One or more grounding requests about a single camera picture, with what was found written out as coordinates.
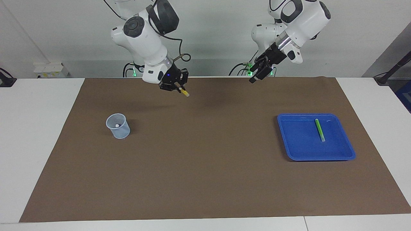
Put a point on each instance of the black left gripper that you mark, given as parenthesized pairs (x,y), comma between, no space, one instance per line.
(276,53)

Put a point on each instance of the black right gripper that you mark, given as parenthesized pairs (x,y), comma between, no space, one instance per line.
(171,77)

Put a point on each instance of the yellow pen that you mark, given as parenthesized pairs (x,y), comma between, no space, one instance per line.
(185,93)

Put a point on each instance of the green pen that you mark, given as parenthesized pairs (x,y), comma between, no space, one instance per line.
(319,130)

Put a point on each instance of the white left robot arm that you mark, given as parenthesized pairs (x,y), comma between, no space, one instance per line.
(305,19)

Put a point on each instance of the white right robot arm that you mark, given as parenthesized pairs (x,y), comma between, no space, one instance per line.
(144,38)

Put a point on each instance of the pale blue mesh cup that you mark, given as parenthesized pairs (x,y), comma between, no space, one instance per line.
(120,133)

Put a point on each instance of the brown table mat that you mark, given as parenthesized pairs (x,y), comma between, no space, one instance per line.
(205,160)

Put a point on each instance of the blue plastic tray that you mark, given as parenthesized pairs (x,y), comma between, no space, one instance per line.
(334,150)

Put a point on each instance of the black stand pole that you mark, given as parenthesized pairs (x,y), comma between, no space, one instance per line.
(382,79)

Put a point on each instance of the white power strip box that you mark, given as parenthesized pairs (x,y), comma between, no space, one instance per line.
(48,70)

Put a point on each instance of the blue crate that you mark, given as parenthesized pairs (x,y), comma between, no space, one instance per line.
(405,94)

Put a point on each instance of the black table clamp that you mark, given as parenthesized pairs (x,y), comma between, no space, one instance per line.
(6,81)

